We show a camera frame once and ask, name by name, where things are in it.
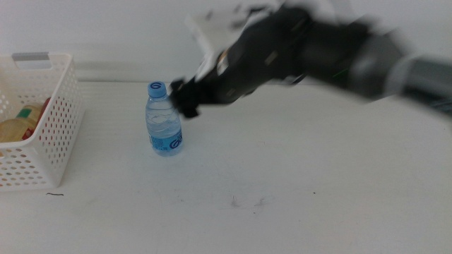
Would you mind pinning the clear water bottle blue cap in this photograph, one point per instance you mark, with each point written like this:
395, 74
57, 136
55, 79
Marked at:
164, 123

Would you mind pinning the small black thread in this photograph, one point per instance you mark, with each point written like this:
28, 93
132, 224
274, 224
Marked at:
55, 194

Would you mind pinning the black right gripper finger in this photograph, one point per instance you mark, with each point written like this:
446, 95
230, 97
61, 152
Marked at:
183, 88
189, 107

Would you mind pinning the yellow tea bottle green label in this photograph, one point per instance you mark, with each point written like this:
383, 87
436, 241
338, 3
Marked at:
14, 128

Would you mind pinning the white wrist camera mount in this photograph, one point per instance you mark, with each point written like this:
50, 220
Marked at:
212, 31

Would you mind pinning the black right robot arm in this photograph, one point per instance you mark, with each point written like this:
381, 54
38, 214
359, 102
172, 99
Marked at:
370, 63

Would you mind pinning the white perforated plastic basket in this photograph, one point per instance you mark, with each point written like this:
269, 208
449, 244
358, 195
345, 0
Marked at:
61, 91

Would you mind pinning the red soda can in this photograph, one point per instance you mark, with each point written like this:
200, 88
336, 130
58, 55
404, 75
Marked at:
46, 105

